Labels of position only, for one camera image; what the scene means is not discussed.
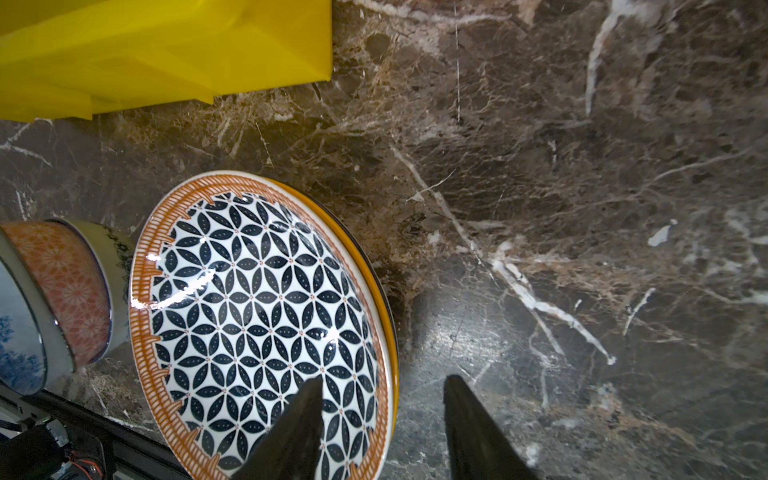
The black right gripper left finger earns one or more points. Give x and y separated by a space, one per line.
291 449

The blue floral ceramic bowl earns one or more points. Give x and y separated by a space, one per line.
34 351

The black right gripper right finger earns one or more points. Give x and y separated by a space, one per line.
477 447

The orange patterned bowl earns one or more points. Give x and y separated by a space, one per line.
83 269

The yellow plastic bin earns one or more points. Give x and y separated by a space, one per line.
64 59

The black white flower-pattern plate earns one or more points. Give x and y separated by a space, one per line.
239 294

